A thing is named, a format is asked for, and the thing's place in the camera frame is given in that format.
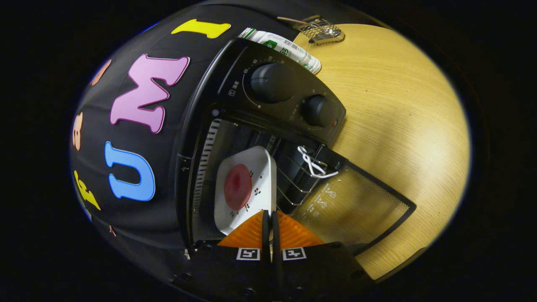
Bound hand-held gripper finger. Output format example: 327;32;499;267
272;210;374;300
170;210;273;300

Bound wooden handle utensil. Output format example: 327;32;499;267
277;16;311;26

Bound round pink food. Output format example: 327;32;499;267
224;164;253;211

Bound metal wire basket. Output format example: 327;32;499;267
294;15;345;45

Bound white cord loop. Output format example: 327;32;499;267
297;145;339;179

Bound white plastic bottle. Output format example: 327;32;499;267
239;27;322;75

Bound white square plate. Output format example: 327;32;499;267
214;146;277;235

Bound black toaster oven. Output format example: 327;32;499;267
174;38;417;256

